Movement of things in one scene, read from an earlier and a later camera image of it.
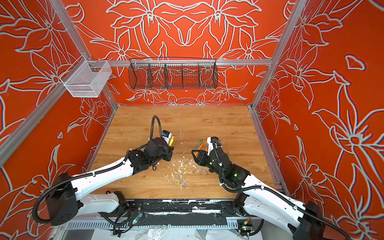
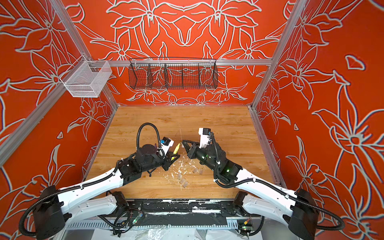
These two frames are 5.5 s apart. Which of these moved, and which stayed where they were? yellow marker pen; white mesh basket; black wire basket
Moved: yellow marker pen
Stayed: black wire basket; white mesh basket
